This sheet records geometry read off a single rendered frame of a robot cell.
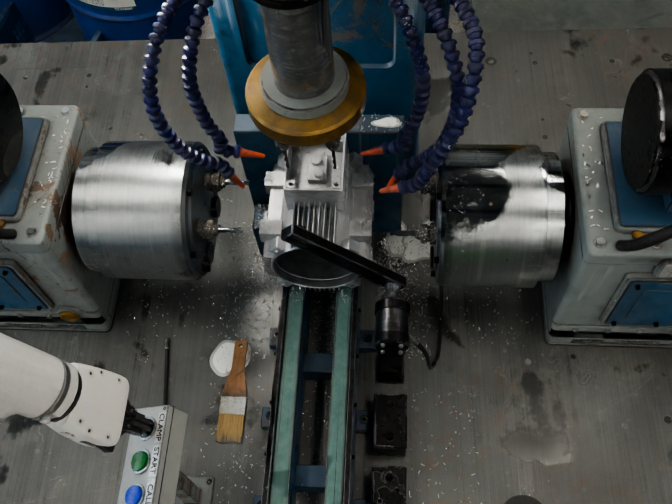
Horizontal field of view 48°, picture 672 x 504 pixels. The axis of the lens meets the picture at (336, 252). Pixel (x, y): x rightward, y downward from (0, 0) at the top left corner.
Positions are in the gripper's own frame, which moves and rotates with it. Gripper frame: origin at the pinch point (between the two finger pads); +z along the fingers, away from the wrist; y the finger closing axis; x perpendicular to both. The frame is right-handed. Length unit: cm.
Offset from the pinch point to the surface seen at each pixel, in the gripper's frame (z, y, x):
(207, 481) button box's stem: 27.8, -2.5, 7.1
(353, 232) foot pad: 14.5, 34.6, -27.8
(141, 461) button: 1.7, -5.3, -0.8
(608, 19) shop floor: 150, 193, -62
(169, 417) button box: 3.2, 1.5, -3.5
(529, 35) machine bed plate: 56, 107, -52
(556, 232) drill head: 24, 33, -60
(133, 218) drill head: -6.7, 32.9, 2.2
